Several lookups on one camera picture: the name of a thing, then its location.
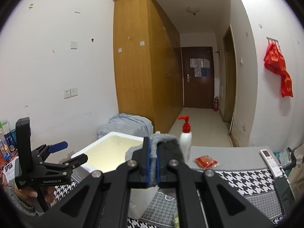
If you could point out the ceiling lamp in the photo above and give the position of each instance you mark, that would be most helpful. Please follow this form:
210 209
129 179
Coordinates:
192 10

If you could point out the teal plastic packet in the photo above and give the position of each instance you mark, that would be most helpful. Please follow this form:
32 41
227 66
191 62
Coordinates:
281 158

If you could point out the person's left hand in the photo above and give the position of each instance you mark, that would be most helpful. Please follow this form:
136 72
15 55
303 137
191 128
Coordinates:
27 194

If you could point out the white foam box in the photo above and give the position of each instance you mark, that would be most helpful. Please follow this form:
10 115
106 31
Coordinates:
114 152

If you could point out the grey-blue fabric bundle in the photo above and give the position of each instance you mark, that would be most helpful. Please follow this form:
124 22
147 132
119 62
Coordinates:
128 123

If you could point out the red snack packet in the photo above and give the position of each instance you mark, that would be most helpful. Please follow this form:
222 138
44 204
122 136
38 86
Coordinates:
205 161

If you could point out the wooden side door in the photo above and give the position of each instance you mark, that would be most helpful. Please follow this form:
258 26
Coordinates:
229 87

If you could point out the red fire extinguisher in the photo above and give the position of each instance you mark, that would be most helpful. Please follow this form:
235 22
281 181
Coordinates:
216 104

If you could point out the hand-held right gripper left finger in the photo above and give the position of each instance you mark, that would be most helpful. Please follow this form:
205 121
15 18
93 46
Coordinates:
147 161

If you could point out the red plastic bag on hook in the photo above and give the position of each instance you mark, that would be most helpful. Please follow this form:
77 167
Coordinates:
275 61

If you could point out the blank white wall plate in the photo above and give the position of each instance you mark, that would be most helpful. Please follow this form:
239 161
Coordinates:
73 45

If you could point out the metal wall hook rack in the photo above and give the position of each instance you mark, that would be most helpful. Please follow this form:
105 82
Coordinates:
272 39

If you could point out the wooden wardrobe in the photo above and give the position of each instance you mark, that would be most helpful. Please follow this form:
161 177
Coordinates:
142 76

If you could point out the green white box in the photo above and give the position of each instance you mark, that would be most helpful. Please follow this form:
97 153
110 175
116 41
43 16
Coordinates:
4 126

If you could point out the black smartphone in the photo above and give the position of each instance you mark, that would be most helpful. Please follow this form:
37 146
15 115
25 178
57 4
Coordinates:
283 192

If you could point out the grey felt cloth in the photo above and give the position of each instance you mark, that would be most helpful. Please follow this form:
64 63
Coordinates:
166 139

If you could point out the large white paper notice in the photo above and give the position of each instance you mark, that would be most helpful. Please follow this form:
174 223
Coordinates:
199 63

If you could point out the white remote control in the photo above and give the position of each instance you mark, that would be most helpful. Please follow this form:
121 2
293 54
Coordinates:
270 162

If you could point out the blue paper notice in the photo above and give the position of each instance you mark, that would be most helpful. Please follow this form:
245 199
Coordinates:
204 72

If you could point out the person's left forearm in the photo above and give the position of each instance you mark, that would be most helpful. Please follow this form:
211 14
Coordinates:
19 206

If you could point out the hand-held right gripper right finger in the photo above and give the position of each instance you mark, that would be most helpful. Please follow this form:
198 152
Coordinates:
162 168

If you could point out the small white paper notice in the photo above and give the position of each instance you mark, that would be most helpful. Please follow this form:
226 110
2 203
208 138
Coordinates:
197 72

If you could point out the white pump bottle red cap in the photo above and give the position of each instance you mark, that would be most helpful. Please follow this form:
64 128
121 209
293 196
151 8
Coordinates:
185 142

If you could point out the houndstooth patterned blanket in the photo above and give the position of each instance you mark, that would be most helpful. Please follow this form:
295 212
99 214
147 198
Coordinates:
237 178

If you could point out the dark brown door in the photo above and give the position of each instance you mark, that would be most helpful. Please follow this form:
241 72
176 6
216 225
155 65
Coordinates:
187 95

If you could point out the blue product box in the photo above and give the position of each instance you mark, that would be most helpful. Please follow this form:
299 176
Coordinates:
10 140

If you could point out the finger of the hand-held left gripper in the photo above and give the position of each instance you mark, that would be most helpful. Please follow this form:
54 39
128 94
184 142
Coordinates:
73 161
58 146

